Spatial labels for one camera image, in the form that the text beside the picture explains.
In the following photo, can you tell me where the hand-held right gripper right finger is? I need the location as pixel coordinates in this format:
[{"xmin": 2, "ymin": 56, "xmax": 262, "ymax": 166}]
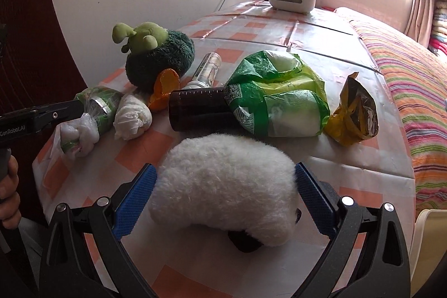
[{"xmin": 294, "ymin": 162, "xmax": 411, "ymax": 298}]

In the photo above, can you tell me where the clear bag with wrappers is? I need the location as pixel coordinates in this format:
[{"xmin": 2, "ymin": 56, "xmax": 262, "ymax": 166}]
[{"xmin": 74, "ymin": 86, "xmax": 124, "ymax": 134}]

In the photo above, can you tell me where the green plastic bag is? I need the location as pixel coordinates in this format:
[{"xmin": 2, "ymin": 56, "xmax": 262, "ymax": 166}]
[{"xmin": 223, "ymin": 50, "xmax": 331, "ymax": 138}]

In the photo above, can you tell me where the white tissue wad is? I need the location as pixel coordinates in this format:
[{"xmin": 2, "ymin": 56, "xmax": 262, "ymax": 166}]
[{"xmin": 113, "ymin": 93, "xmax": 153, "ymax": 141}]

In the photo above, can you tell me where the clear plastic bottle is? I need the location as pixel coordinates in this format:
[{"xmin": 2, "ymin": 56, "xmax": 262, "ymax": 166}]
[{"xmin": 182, "ymin": 53, "xmax": 223, "ymax": 90}]

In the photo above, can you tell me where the stack of folded blankets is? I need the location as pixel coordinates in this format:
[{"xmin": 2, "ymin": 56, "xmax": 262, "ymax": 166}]
[{"xmin": 429, "ymin": 1, "xmax": 447, "ymax": 56}]

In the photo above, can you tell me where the white plush toy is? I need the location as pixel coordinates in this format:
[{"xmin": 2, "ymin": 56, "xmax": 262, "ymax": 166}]
[{"xmin": 148, "ymin": 133, "xmax": 303, "ymax": 253}]

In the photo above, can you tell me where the dark brown bottle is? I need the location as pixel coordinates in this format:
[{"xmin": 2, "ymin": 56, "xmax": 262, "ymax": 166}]
[{"xmin": 168, "ymin": 87, "xmax": 241, "ymax": 134}]

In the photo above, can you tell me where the yellow snack bag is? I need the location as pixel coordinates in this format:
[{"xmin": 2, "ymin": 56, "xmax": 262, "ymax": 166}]
[{"xmin": 323, "ymin": 72, "xmax": 379, "ymax": 147}]

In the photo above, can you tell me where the green plush toy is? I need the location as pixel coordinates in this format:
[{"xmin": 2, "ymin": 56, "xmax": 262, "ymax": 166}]
[{"xmin": 112, "ymin": 22, "xmax": 195, "ymax": 89}]

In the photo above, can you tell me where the striped bed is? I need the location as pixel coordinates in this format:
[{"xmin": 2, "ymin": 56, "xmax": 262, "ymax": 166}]
[{"xmin": 333, "ymin": 6, "xmax": 447, "ymax": 211}]

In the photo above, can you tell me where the person's left hand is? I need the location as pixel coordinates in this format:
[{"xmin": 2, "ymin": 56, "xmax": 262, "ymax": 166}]
[{"xmin": 0, "ymin": 156, "xmax": 22, "ymax": 230}]

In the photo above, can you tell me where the tissue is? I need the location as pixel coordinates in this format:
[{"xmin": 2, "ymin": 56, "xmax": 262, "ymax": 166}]
[{"xmin": 59, "ymin": 113, "xmax": 102, "ymax": 159}]

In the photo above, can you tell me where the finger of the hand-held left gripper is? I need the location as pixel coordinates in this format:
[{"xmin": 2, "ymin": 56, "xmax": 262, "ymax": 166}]
[{"xmin": 31, "ymin": 100, "xmax": 85, "ymax": 130}]

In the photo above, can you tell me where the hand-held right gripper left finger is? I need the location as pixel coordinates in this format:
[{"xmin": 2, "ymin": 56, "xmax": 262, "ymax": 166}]
[{"xmin": 38, "ymin": 163, "xmax": 158, "ymax": 298}]

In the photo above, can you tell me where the orange checkered tablecloth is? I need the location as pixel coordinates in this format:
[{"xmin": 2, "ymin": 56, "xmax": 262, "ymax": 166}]
[{"xmin": 32, "ymin": 0, "xmax": 416, "ymax": 298}]

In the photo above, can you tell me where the pink curtain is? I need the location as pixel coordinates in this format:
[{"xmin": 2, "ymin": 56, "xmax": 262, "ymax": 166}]
[{"xmin": 405, "ymin": 0, "xmax": 435, "ymax": 47}]

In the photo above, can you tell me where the white plastic bin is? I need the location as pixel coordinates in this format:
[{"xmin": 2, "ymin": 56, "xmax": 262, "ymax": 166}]
[{"xmin": 408, "ymin": 209, "xmax": 447, "ymax": 298}]

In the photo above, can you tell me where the dark wooden wardrobe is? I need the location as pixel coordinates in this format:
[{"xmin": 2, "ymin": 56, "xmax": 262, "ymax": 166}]
[{"xmin": 0, "ymin": 0, "xmax": 86, "ymax": 225}]

